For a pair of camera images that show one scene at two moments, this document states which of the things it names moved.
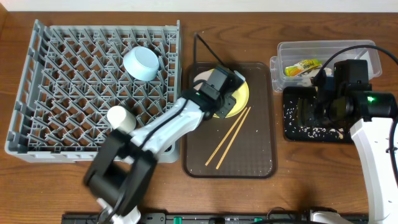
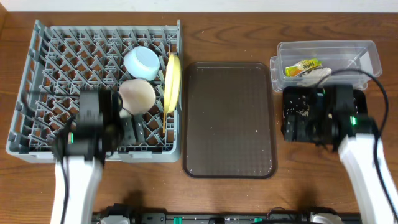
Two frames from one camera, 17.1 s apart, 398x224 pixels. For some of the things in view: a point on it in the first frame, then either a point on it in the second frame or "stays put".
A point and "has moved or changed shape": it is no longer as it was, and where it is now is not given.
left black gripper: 229,104 to 131,130
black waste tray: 293,132 stays put
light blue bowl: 141,63 stays put
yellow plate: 240,94 to 173,84
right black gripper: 306,109 to 292,125
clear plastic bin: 328,52 stays put
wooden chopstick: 225,137 has moved or changed shape
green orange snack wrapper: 301,67 stays put
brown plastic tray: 240,146 stays put
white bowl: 202,75 to 137,96
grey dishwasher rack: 72,75 stays put
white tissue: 304,79 stays put
